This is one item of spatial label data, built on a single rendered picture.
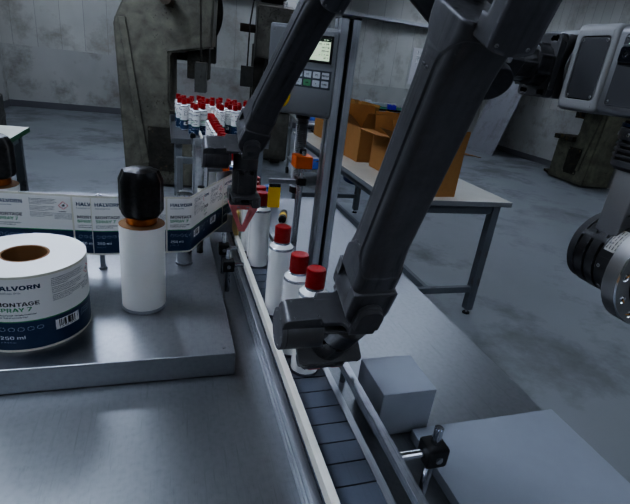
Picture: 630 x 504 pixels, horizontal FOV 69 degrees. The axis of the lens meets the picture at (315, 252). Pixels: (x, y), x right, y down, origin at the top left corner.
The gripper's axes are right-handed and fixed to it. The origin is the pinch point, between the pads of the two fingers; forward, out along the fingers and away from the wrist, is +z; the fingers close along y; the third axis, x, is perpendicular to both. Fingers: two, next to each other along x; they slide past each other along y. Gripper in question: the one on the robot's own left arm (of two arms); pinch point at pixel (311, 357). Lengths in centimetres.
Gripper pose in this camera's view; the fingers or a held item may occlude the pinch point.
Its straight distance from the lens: 80.8
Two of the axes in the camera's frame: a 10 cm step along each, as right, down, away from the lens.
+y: -9.5, 0.1, -3.2
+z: -2.8, 4.6, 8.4
